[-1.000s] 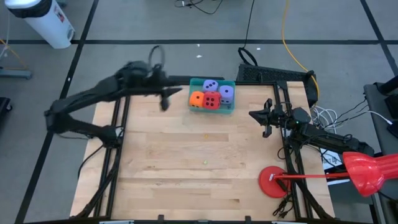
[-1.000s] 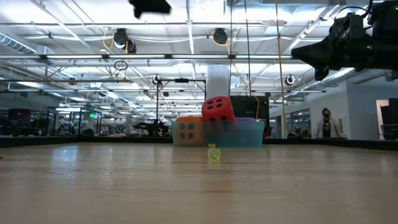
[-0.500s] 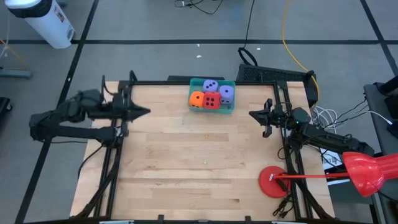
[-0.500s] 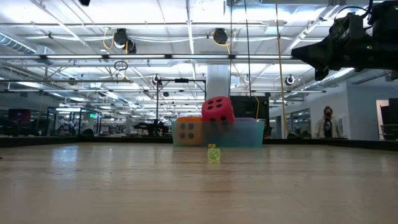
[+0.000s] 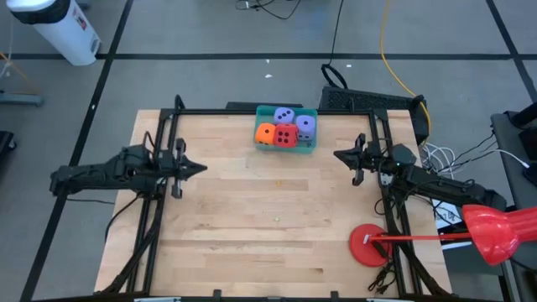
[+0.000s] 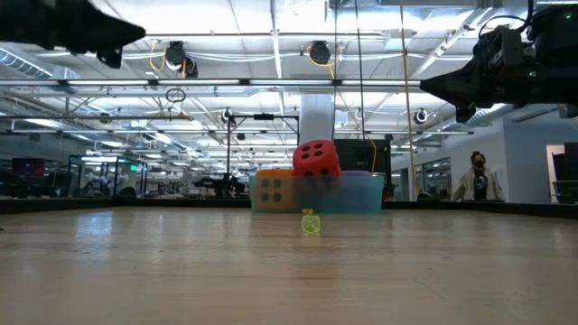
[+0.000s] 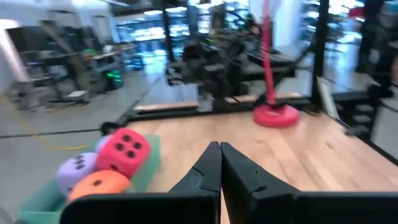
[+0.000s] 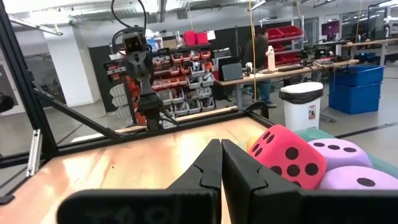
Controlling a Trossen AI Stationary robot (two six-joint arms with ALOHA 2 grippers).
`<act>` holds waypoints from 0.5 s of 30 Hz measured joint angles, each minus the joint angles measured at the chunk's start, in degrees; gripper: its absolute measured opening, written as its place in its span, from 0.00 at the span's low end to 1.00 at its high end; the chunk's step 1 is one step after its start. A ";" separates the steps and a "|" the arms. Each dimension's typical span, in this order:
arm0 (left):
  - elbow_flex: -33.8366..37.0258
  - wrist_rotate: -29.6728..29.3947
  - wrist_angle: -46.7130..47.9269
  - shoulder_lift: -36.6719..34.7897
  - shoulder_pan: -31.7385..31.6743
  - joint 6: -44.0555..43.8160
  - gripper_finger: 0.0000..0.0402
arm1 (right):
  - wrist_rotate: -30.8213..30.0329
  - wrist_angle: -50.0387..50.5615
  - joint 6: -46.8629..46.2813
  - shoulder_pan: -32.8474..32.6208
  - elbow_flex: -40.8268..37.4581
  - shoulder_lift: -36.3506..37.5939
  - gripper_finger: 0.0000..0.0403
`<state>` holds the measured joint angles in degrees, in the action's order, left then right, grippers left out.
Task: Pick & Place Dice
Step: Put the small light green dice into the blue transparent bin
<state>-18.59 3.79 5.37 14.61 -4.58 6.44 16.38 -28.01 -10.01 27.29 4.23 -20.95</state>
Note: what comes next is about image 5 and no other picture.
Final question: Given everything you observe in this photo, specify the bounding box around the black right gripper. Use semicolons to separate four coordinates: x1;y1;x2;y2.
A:
334;133;395;187

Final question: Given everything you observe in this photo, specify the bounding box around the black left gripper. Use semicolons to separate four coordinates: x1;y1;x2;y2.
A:
153;138;208;200

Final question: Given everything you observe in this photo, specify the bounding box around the purple foam die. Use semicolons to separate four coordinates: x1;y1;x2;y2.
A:
273;107;296;126
295;114;317;142

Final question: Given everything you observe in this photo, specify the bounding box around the red foam die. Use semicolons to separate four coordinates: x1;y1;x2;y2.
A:
273;123;300;148

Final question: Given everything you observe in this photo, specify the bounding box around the orange foam die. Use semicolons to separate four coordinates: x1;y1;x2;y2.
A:
254;122;277;146

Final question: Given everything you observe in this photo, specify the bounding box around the teal translucent plastic bin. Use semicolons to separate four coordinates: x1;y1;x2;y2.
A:
253;104;319;154

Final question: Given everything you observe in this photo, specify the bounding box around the red desk lamp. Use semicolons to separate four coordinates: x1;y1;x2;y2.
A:
348;204;537;268

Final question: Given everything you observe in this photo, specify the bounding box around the white printed paper label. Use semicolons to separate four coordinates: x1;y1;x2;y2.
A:
431;199;465;231

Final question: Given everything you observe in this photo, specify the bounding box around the white paper strip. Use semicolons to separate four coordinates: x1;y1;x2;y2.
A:
440;240;474;252

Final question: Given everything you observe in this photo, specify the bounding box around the red plastic bottle object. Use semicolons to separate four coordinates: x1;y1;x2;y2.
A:
489;109;537;302

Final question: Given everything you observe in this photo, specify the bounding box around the black device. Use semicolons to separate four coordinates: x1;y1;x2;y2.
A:
519;128;537;161
522;162;537;189
505;102;537;130

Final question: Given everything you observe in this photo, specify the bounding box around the grey metal foot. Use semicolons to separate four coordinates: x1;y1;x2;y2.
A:
0;91;45;107

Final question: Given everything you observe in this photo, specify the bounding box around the white trash can black liner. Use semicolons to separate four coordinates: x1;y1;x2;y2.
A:
6;0;102;67

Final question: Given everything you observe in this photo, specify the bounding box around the black caster base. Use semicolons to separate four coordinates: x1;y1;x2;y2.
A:
0;130;18;153

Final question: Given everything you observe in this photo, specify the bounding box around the black aluminium station frame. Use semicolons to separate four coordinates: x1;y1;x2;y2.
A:
94;107;454;302

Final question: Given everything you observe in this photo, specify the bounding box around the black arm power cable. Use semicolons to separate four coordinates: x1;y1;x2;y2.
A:
103;192;143;243

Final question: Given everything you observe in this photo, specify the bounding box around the white cable bundle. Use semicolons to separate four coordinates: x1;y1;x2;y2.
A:
420;141;457;193

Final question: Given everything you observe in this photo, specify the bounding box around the yellow cable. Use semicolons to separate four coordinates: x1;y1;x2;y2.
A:
0;52;41;96
379;0;432;131

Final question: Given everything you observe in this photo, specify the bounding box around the black floor cable with loop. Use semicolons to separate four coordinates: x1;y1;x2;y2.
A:
321;0;349;90

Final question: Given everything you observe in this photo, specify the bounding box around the black cable with plug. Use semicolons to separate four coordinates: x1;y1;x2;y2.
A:
368;262;399;295

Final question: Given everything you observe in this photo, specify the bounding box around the thin black floor cable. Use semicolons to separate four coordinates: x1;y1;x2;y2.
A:
234;0;303;21

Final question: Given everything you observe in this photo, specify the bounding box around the white charging cable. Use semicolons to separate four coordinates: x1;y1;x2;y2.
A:
494;148;530;169

